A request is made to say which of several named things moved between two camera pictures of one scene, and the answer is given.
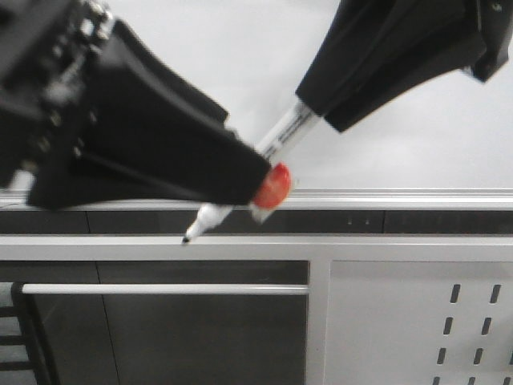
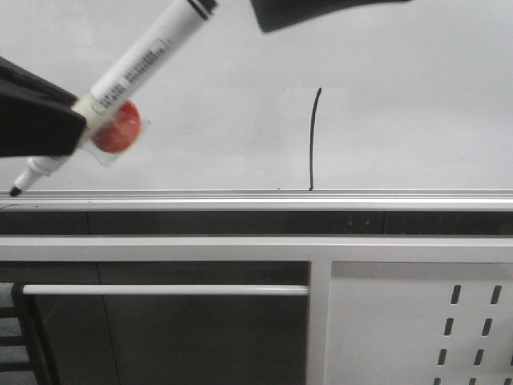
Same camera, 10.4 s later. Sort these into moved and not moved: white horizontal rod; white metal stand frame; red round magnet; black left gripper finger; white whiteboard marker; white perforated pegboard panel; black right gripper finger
Moved: black left gripper finger; red round magnet; black right gripper finger; white whiteboard marker
Not moved: white horizontal rod; white perforated pegboard panel; white metal stand frame
